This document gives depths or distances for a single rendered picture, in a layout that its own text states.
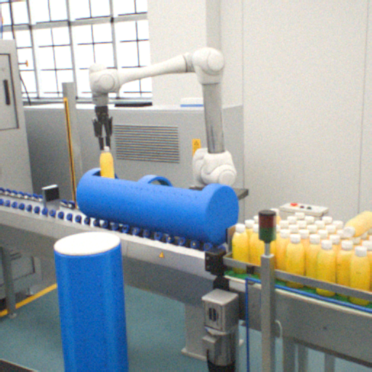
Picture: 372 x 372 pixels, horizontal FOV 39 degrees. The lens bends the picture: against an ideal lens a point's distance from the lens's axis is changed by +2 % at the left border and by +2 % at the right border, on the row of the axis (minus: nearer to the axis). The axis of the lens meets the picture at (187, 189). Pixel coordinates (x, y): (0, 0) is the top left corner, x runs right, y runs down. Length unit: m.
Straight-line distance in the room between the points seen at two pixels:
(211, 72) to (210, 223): 0.81
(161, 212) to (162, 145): 1.89
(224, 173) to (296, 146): 2.43
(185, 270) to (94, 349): 0.52
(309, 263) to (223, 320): 0.40
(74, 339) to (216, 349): 0.61
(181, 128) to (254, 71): 1.34
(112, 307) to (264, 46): 3.47
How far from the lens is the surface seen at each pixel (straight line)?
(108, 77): 2.55
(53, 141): 5.02
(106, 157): 2.79
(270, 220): 1.79
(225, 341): 2.16
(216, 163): 2.77
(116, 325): 2.33
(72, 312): 2.28
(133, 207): 2.54
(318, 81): 5.00
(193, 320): 3.27
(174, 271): 2.48
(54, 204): 3.29
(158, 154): 4.29
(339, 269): 2.02
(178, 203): 2.35
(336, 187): 5.07
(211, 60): 2.66
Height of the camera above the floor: 1.75
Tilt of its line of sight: 13 degrees down
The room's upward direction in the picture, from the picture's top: 2 degrees counter-clockwise
